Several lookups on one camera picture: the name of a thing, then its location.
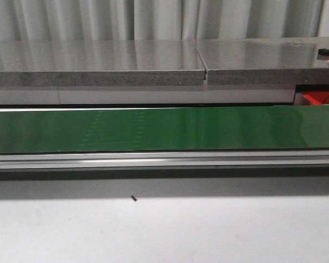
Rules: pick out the grey stone slab right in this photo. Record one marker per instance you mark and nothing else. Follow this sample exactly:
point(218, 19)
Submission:
point(264, 61)

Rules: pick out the grey stone slab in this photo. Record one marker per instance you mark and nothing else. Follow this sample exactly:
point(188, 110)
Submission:
point(264, 61)
point(99, 63)

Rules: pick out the green conveyor belt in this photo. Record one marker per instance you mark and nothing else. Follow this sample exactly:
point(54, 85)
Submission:
point(164, 129)

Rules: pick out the red plastic bin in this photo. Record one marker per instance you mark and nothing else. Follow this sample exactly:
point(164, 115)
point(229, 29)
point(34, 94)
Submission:
point(316, 97)

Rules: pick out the grey stone slab left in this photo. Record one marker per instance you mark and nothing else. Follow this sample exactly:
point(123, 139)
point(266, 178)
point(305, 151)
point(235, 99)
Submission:
point(99, 63)

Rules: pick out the small electronic sensor module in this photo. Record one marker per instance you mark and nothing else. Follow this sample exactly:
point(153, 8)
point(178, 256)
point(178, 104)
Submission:
point(323, 54)

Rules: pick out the white curtain backdrop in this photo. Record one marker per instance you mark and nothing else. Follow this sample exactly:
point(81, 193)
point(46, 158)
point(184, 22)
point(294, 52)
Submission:
point(139, 20)

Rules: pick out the aluminium conveyor side rail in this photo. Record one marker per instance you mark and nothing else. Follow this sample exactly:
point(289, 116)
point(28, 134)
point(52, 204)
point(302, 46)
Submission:
point(164, 159)

